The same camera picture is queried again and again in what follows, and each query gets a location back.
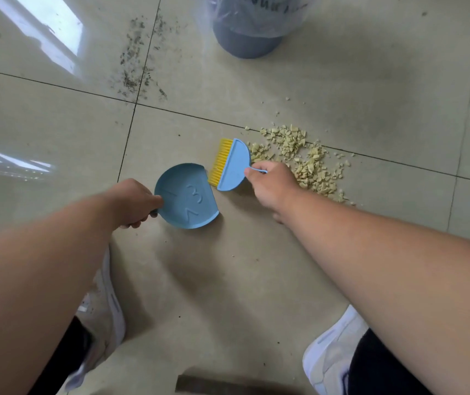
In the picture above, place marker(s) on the person's left hand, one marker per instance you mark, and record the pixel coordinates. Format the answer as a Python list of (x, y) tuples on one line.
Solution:
[(130, 201)]

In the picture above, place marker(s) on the scattered dark dirt specks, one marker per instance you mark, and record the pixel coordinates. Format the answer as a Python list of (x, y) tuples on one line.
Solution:
[(140, 57)]

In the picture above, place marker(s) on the person's black trouser leg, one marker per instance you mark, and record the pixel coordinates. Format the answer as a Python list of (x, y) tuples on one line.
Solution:
[(64, 362), (383, 370)]

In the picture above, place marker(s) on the person's left white shoe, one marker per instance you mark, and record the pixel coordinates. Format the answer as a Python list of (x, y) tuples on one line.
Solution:
[(101, 320)]

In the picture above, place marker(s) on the person's right forearm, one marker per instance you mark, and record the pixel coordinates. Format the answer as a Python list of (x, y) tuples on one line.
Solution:
[(391, 279)]

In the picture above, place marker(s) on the person's right white shoe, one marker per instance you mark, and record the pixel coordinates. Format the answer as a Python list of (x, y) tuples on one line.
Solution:
[(329, 353)]

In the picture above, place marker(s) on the person's right fingers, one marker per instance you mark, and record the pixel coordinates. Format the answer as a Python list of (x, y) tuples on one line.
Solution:
[(259, 169)]

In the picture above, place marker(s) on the blue plastic dustpan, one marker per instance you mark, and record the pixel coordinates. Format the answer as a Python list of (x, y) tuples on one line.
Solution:
[(185, 197)]

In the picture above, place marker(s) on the person's left black trouser leg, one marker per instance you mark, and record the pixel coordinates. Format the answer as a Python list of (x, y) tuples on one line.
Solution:
[(64, 362)]

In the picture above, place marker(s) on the clear plastic bin liner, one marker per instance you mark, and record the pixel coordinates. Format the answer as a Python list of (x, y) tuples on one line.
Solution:
[(259, 14)]

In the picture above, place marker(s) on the person's left forearm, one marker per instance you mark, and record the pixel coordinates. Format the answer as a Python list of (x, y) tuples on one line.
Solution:
[(33, 292)]

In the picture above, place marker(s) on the person's right hand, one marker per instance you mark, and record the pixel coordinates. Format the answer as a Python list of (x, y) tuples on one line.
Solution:
[(274, 185)]

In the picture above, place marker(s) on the person's right black trouser leg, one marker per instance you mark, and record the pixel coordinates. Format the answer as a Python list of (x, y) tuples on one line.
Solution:
[(383, 370)]

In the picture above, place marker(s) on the person's left thumb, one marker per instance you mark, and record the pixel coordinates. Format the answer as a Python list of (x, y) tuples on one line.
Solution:
[(154, 200)]

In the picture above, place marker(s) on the pile of pale yellow crumbs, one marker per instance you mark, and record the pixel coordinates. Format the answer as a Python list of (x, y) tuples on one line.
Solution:
[(301, 156)]

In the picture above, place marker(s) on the person's white shoe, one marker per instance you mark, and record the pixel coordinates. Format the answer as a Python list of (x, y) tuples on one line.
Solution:
[(101, 320), (329, 353)]

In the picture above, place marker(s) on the blue-grey trash bin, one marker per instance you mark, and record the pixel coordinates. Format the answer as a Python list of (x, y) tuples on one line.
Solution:
[(246, 39)]

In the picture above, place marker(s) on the blue brush with yellow bristles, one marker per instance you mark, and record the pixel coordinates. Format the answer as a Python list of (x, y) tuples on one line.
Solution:
[(231, 165)]

